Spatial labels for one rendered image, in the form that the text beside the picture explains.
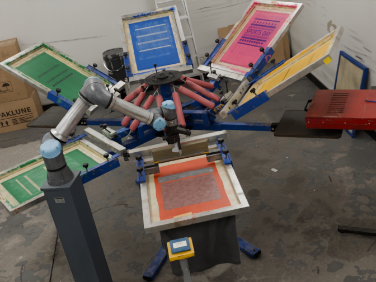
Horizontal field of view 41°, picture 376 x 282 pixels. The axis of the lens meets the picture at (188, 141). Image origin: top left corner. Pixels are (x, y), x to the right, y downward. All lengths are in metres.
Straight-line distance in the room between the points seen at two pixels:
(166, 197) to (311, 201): 1.79
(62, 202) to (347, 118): 1.84
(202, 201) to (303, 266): 1.21
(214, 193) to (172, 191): 0.27
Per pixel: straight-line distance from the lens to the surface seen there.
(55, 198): 3.00
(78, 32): 7.19
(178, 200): 2.98
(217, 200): 2.92
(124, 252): 4.27
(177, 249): 2.60
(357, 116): 3.39
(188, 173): 3.20
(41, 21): 7.21
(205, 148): 3.20
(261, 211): 4.42
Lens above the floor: 2.59
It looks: 27 degrees down
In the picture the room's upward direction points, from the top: 10 degrees counter-clockwise
